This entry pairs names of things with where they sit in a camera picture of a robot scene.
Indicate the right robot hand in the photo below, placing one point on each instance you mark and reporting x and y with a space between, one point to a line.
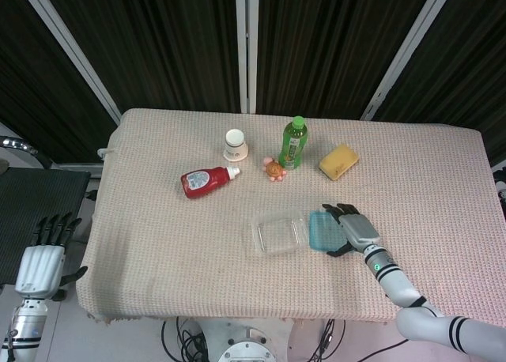
357 229

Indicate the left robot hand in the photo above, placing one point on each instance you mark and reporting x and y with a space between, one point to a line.
39 259

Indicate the blue translucent container lid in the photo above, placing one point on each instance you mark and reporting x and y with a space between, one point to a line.
324 231

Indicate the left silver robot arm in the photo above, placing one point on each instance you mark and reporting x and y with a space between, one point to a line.
23 326

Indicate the grey round robot base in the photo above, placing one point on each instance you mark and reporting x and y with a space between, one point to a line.
247 346

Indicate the clear plastic food container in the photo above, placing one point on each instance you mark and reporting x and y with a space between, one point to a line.
276 231

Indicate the yellow sponge with green pad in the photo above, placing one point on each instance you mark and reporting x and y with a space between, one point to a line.
339 160

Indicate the pink orange turtle toy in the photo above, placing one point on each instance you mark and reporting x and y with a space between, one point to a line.
273 169

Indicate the green lemon drink bottle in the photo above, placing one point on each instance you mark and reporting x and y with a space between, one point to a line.
292 144

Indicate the white paper cup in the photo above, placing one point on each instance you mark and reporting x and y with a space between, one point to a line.
235 144

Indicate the pink waffle tablecloth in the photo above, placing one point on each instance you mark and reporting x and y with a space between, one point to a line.
197 259

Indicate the red ketchup squeeze bottle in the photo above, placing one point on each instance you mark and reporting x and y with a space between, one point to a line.
203 181

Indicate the dark pleated curtain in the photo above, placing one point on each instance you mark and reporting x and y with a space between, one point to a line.
166 42

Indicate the white frame post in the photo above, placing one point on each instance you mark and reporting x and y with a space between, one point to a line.
407 53
246 46
75 57

